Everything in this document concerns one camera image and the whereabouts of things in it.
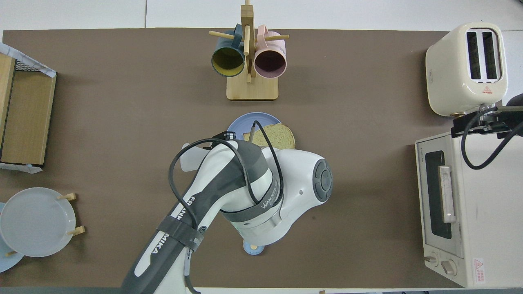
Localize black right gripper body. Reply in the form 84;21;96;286
488;107;523;133

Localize toasted bread slice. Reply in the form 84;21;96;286
243;124;295;149

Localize blue round plate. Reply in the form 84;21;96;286
227;112;282;141

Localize wooden plate rack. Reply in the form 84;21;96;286
5;193;86;257

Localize grey plate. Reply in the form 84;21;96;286
0;187;77;258

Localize light blue plate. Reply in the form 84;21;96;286
0;202;24;273

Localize cream two-slot toaster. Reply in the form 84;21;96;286
425;22;508;117

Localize wooden mug tree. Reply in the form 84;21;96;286
209;0;290;101

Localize dark teal mug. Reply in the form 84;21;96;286
211;24;246;78

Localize white toaster oven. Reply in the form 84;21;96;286
415;130;523;288

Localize pink ribbed mug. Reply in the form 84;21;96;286
253;24;287;79

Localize brown table mat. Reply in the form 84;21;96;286
0;28;504;289

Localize wooden shelf box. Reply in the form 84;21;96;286
0;53;57;166

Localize white checkered cloth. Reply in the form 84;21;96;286
0;43;56;78

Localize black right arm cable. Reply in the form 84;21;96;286
462;109;523;170

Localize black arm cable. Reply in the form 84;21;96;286
462;109;523;170
168;120;283;294

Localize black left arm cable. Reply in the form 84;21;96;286
168;120;283;294

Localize black wire basket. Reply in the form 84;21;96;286
14;57;54;76

